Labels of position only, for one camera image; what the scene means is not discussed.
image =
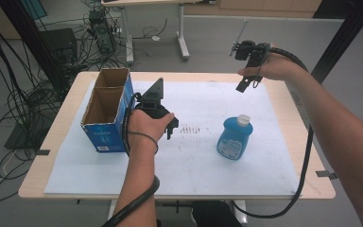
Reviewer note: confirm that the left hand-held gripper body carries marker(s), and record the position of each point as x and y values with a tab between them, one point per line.
153	101

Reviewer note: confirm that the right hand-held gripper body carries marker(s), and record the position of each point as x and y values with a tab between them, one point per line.
252	52

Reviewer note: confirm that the blue bottle with white cap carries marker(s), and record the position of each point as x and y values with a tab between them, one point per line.
233	138

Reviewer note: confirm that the blue cardboard box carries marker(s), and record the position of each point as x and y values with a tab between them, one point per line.
107	132

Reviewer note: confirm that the person's right hand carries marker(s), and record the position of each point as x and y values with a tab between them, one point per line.
272	67

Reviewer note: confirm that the person's left hand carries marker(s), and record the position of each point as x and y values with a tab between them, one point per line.
145	127

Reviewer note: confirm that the grey metal rod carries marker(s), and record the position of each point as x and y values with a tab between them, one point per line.
241	34

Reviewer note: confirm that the white paper mat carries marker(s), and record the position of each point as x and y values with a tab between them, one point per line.
195	164

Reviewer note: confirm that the white desk with metal legs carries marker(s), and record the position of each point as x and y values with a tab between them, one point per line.
182	31

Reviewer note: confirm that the black computer tower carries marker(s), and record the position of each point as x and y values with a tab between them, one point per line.
101	30

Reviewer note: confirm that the black equipment box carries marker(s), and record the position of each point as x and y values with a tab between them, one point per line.
60	44

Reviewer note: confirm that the grey tape strip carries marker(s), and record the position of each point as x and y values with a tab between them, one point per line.
326	174
42	152

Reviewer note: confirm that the black floor plate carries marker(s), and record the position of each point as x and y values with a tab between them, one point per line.
22	138

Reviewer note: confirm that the black metal post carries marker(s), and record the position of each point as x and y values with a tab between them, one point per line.
34	44
343	41

